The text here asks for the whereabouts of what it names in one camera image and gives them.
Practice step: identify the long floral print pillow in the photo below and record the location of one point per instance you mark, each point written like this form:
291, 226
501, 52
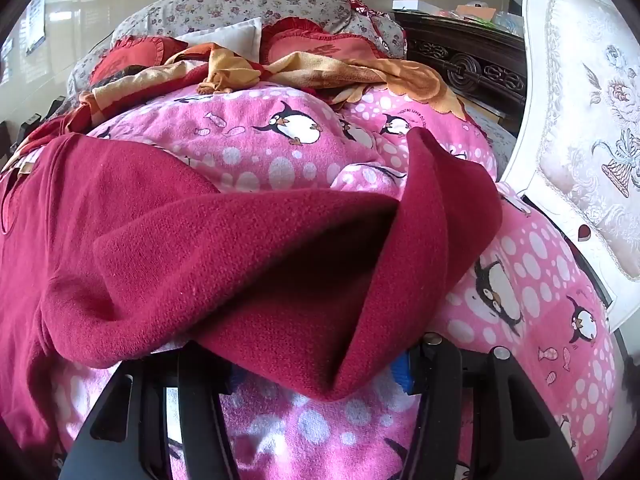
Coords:
225, 2

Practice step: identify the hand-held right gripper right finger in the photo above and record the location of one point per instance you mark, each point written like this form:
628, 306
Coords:
401, 372

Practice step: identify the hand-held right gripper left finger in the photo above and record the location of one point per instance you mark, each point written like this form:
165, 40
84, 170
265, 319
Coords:
200, 405

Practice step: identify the short floral print pillow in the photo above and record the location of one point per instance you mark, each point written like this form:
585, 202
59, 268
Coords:
82, 72

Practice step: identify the blue and white wall poster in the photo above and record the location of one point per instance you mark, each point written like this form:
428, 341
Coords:
36, 17

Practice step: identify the pink penguin print blanket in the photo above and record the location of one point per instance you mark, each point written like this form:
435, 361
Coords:
300, 125

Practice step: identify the red heart-shaped pillow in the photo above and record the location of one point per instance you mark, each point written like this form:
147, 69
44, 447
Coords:
320, 42
132, 57

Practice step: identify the white flat box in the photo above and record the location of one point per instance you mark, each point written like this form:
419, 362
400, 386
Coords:
415, 6

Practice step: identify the white pillow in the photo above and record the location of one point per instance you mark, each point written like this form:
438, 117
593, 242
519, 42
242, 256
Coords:
225, 40

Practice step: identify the dark carved headboard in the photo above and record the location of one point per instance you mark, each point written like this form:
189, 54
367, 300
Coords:
465, 55

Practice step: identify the orange cardboard packet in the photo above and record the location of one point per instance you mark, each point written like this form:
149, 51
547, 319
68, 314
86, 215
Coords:
472, 12

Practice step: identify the dark red fleece garment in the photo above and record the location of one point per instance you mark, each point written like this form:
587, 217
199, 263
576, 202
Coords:
200, 260

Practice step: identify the red and orange patterned blanket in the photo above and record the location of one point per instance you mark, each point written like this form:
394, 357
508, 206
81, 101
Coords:
320, 72

